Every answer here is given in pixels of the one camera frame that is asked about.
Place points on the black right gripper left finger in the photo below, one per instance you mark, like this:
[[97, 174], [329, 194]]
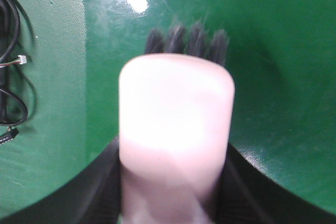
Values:
[[93, 196]]

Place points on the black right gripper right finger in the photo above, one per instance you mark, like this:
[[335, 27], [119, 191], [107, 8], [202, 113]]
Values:
[[247, 196]]

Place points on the beige hand brush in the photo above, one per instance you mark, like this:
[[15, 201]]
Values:
[[175, 109]]

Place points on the green conveyor belt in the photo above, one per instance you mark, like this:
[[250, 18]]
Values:
[[281, 55]]

